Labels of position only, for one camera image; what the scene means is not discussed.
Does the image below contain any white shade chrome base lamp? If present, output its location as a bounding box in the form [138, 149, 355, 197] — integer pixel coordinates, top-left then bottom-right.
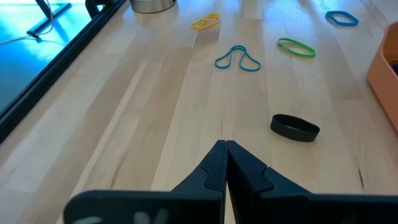
[129, 0, 178, 14]

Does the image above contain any blue rubber band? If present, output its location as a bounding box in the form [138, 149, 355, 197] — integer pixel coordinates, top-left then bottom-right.
[325, 10, 359, 27]
[214, 45, 262, 72]

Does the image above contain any wide black rubber band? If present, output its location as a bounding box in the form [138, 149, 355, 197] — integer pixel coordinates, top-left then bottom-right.
[269, 113, 321, 143]

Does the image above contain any orange plastic bin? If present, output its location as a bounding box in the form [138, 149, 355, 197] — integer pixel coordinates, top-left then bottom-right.
[366, 21, 398, 135]

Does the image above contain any green rubber band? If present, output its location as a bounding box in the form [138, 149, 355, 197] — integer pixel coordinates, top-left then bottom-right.
[277, 37, 317, 58]

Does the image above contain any white cable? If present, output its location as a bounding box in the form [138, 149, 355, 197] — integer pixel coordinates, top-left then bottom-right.
[0, 0, 54, 45]

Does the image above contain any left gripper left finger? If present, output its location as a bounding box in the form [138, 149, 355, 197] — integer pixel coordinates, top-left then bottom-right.
[63, 139, 228, 224]

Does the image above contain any yellow rubber band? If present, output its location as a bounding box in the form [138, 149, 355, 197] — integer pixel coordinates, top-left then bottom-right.
[191, 12, 221, 30]

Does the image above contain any black desk foot bar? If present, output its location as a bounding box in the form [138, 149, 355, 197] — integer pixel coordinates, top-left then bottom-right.
[26, 0, 73, 39]

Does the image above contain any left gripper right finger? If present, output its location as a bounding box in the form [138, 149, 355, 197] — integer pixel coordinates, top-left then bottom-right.
[226, 139, 398, 224]

